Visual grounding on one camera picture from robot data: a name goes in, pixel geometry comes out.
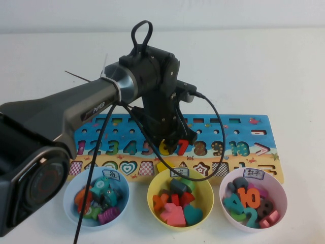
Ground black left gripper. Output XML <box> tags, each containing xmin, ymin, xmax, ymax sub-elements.
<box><xmin>132</xmin><ymin>93</ymin><xmax>198</xmax><ymax>155</ymax></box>

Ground yellow number six piece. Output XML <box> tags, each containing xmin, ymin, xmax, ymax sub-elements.
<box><xmin>159</xmin><ymin>139</ymin><xmax>176</xmax><ymax>156</ymax></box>

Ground red number seven piece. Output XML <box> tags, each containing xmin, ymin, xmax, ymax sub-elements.
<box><xmin>177</xmin><ymin>139</ymin><xmax>190</xmax><ymax>156</ymax></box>

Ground yellow pentagon piece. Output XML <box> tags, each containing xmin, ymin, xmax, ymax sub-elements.
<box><xmin>156</xmin><ymin>162</ymin><xmax>174</xmax><ymax>174</ymax></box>

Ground yellow plastic bowl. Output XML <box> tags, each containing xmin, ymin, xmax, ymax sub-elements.
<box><xmin>147</xmin><ymin>167</ymin><xmax>214</xmax><ymax>231</ymax></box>

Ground grey trapezoid piece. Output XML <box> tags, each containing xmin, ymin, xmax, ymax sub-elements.
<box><xmin>169</xmin><ymin>177</ymin><xmax>188</xmax><ymax>198</ymax></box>

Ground green round piece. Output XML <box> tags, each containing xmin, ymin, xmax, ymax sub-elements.
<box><xmin>180</xmin><ymin>176</ymin><xmax>197</xmax><ymax>193</ymax></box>

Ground orange cross piece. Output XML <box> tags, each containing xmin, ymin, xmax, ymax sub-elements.
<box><xmin>152</xmin><ymin>193</ymin><xmax>170</xmax><ymax>211</ymax></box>

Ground red shape piece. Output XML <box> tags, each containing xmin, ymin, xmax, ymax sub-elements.
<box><xmin>180</xmin><ymin>192</ymin><xmax>196</xmax><ymax>208</ymax></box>

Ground pink arrow piece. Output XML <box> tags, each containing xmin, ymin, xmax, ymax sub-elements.
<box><xmin>159</xmin><ymin>202</ymin><xmax>186</xmax><ymax>227</ymax></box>

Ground teal heart piece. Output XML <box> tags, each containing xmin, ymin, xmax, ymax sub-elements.
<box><xmin>183</xmin><ymin>204</ymin><xmax>204</xmax><ymax>226</ymax></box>

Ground blue wooden number puzzle board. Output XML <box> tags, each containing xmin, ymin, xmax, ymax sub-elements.
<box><xmin>68</xmin><ymin>113</ymin><xmax>285</xmax><ymax>185</ymax></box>

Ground grey number piece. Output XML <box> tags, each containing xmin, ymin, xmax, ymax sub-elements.
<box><xmin>226</xmin><ymin>176</ymin><xmax>249</xmax><ymax>195</ymax></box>

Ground teal number four piece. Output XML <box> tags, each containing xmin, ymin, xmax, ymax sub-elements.
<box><xmin>222</xmin><ymin>194</ymin><xmax>246</xmax><ymax>216</ymax></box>

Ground green number piece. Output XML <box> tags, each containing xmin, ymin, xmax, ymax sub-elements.
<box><xmin>230</xmin><ymin>212</ymin><xmax>247</xmax><ymax>223</ymax></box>

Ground magenta number piece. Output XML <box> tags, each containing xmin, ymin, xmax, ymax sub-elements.
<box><xmin>247</xmin><ymin>183</ymin><xmax>270</xmax><ymax>199</ymax></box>

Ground teal number two piece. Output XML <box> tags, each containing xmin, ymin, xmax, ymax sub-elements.
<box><xmin>241</xmin><ymin>207</ymin><xmax>260</xmax><ymax>229</ymax></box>

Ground light blue plastic bowl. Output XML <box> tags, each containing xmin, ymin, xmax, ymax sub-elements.
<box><xmin>62</xmin><ymin>166</ymin><xmax>131</xmax><ymax>231</ymax></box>

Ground brown number eight piece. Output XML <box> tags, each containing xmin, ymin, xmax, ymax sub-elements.
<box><xmin>256</xmin><ymin>197</ymin><xmax>276</xmax><ymax>217</ymax></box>

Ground pale pink plastic bowl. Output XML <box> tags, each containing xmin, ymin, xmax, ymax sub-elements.
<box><xmin>219</xmin><ymin>167</ymin><xmax>287</xmax><ymax>233</ymax></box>

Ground pink equals sign piece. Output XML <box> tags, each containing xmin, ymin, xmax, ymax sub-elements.
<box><xmin>259</xmin><ymin>211</ymin><xmax>281</xmax><ymax>228</ymax></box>

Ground paper label with two characters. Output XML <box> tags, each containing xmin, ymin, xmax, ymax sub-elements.
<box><xmin>169</xmin><ymin>168</ymin><xmax>190</xmax><ymax>178</ymax></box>

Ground paper label with fish character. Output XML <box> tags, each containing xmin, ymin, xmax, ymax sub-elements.
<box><xmin>102</xmin><ymin>169</ymin><xmax>120</xmax><ymax>181</ymax></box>

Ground white zip tie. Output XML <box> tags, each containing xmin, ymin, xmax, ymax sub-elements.
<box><xmin>100</xmin><ymin>53</ymin><xmax>123</xmax><ymax>104</ymax></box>

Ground teal fish block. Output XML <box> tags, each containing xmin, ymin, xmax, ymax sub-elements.
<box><xmin>100</xmin><ymin>189</ymin><xmax>118</xmax><ymax>208</ymax></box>
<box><xmin>90</xmin><ymin>177</ymin><xmax>110</xmax><ymax>198</ymax></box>

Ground purple fish block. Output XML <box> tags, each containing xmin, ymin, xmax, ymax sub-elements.
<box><xmin>97</xmin><ymin>207</ymin><xmax>121</xmax><ymax>225</ymax></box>

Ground paper label reading numbers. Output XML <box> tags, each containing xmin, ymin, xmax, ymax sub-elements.
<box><xmin>243</xmin><ymin>168</ymin><xmax>265</xmax><ymax>180</ymax></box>

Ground red fish block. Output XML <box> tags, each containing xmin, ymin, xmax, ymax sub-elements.
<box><xmin>77</xmin><ymin>192</ymin><xmax>93</xmax><ymax>216</ymax></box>

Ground green fish block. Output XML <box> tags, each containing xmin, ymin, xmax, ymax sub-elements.
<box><xmin>81</xmin><ymin>206</ymin><xmax>102</xmax><ymax>221</ymax></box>

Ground orange fish block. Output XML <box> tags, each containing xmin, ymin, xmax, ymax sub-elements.
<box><xmin>74</xmin><ymin>185</ymin><xmax>92</xmax><ymax>204</ymax></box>

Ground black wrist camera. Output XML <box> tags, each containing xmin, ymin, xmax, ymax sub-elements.
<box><xmin>177</xmin><ymin>80</ymin><xmax>198</xmax><ymax>103</ymax></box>

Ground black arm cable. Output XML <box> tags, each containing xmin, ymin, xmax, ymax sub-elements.
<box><xmin>73</xmin><ymin>100</ymin><xmax>123</xmax><ymax>244</ymax></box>

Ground black looped wrist cable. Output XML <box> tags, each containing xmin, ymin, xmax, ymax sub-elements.
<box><xmin>131</xmin><ymin>20</ymin><xmax>153</xmax><ymax>55</ymax></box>

